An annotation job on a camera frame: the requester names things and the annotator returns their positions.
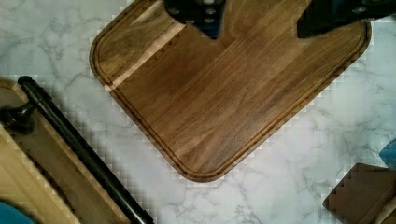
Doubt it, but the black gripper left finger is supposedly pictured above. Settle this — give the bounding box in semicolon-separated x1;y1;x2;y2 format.
163;0;226;40

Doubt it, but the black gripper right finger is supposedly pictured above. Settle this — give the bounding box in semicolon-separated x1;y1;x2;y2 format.
297;0;396;38

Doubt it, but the light wooden drawer cabinet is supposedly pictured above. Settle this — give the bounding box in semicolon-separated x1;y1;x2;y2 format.
0;77;132;224

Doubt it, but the dark wooden cutting board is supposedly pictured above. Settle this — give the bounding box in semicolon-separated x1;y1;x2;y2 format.
90;0;371;182

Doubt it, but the blue object at right edge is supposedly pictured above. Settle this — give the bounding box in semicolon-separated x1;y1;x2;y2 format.
379;140;396;170

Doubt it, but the small dark wooden block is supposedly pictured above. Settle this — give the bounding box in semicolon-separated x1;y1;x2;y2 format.
323;163;396;224

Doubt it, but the blue object on cabinet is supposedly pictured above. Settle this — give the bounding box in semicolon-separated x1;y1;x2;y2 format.
0;203;35;224

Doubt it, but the black drawer handle bar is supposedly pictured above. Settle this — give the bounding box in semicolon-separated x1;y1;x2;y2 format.
1;76;154;224

